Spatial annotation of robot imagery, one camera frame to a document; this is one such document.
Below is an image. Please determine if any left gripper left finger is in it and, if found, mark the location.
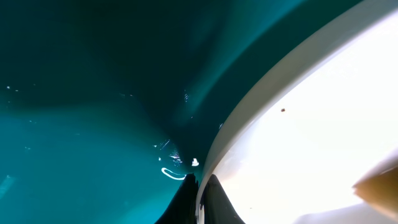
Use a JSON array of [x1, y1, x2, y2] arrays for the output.
[[155, 174, 198, 224]]

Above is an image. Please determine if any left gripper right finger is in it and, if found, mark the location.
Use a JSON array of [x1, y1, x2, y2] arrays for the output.
[[200, 174, 244, 224]]

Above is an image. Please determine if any white plate with blue rim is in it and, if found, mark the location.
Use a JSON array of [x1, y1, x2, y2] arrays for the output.
[[195, 0, 397, 223]]

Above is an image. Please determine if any green and yellow sponge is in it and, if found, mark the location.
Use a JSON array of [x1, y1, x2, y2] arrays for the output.
[[353, 148, 397, 222]]

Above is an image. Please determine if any teal plastic tray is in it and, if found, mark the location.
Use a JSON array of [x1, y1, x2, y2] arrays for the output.
[[1, 0, 355, 224]]

